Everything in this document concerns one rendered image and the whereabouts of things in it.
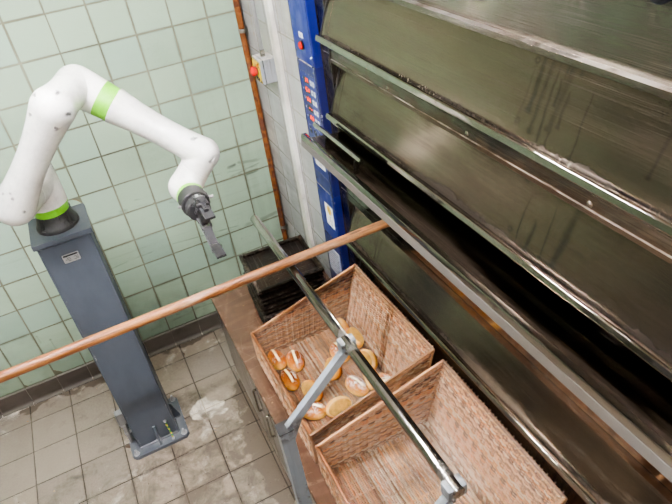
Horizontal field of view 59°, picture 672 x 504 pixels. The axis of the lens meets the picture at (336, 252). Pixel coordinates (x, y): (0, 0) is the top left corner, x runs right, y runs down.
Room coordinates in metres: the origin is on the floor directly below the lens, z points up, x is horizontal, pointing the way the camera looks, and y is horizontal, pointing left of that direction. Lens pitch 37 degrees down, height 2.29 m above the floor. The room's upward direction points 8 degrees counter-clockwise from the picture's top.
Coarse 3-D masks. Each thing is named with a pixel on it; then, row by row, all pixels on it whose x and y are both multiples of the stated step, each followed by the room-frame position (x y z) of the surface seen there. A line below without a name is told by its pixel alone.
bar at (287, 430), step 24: (312, 288) 1.35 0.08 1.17; (336, 336) 1.14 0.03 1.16; (336, 360) 1.10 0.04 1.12; (360, 360) 1.04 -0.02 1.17; (384, 384) 0.95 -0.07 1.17; (288, 432) 1.02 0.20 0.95; (408, 432) 0.81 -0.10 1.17; (288, 456) 1.02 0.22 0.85; (432, 456) 0.74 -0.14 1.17; (456, 480) 0.68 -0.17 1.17
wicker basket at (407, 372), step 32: (320, 288) 1.78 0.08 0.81; (352, 288) 1.81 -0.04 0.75; (288, 320) 1.72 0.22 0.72; (320, 320) 1.77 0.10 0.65; (352, 320) 1.77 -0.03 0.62; (384, 320) 1.59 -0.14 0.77; (256, 352) 1.66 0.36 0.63; (320, 352) 1.65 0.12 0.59; (384, 352) 1.54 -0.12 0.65; (416, 352) 1.40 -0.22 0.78; (352, 416) 1.22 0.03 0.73
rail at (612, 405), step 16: (336, 160) 1.62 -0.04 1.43; (352, 176) 1.51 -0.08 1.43; (368, 192) 1.41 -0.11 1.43; (384, 208) 1.33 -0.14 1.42; (400, 224) 1.25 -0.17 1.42; (416, 240) 1.18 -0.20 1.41; (448, 256) 1.08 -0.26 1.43; (464, 272) 1.01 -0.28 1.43; (480, 288) 0.95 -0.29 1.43; (496, 304) 0.90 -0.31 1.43; (512, 320) 0.85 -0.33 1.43; (528, 336) 0.80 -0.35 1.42; (544, 352) 0.76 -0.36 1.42; (560, 352) 0.75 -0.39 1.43; (560, 368) 0.72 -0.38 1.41; (576, 368) 0.70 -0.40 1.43; (592, 384) 0.66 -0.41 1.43; (608, 400) 0.63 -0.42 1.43; (624, 416) 0.59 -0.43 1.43; (640, 432) 0.56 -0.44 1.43; (656, 448) 0.53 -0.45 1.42
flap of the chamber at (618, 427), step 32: (320, 160) 1.70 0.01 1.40; (352, 160) 1.66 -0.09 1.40; (384, 192) 1.44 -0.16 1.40; (416, 192) 1.43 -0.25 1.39; (416, 224) 1.26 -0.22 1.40; (448, 224) 1.25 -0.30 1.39; (480, 256) 1.10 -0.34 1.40; (512, 288) 0.97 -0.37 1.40; (544, 288) 0.97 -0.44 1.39; (544, 320) 0.86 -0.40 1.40; (576, 320) 0.86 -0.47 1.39; (576, 352) 0.76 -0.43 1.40; (608, 352) 0.76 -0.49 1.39; (576, 384) 0.68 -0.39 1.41; (608, 384) 0.68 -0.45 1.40; (640, 384) 0.67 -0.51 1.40; (608, 416) 0.61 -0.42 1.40; (640, 416) 0.60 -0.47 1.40; (640, 448) 0.55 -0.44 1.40
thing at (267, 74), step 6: (258, 54) 2.48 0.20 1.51; (270, 54) 2.46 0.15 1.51; (252, 60) 2.46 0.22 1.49; (258, 60) 2.41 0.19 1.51; (264, 60) 2.40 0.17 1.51; (270, 60) 2.41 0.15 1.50; (264, 66) 2.40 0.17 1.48; (270, 66) 2.41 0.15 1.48; (258, 72) 2.42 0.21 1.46; (264, 72) 2.39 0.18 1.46; (270, 72) 2.40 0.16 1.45; (258, 78) 2.43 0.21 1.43; (264, 78) 2.39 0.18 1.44; (270, 78) 2.40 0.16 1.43; (276, 78) 2.41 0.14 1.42; (264, 84) 2.39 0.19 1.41
